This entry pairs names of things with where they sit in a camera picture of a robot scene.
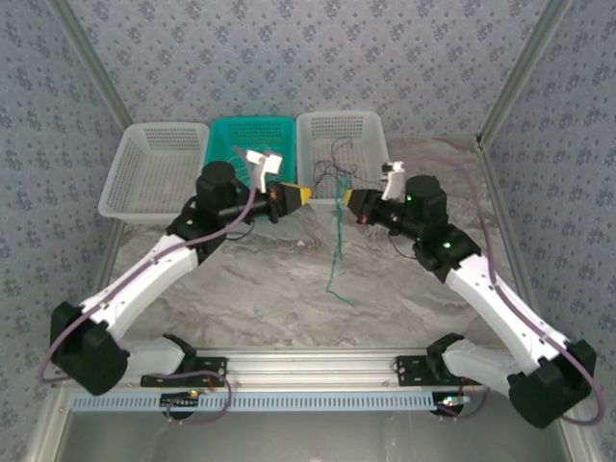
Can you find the thin wires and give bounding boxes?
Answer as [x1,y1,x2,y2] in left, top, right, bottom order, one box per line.
[325,173,356,309]

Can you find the teal perforated plastic basket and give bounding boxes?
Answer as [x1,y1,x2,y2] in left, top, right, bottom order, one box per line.
[200,116,297,227]

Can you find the white perforated plastic basket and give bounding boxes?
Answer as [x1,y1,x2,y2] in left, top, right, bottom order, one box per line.
[97,121,211,226]
[295,110,391,207]

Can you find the black controller board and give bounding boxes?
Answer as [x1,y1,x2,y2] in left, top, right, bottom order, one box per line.
[160,392,201,419]
[435,393,472,419]

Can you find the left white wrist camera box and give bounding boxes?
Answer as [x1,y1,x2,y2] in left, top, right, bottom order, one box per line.
[244,148,284,193]

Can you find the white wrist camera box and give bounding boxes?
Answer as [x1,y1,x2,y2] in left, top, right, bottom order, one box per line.
[379,160,409,202]
[244,148,284,193]

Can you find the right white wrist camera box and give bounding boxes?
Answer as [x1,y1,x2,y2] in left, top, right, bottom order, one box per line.
[379,160,409,202]

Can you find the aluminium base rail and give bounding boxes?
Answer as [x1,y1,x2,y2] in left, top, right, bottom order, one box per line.
[52,348,578,390]

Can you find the aluminium corner post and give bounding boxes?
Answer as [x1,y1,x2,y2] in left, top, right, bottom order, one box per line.
[475,0,575,150]
[47,0,135,127]

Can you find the slotted light blue cable duct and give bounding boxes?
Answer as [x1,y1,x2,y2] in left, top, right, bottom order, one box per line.
[70,390,438,414]

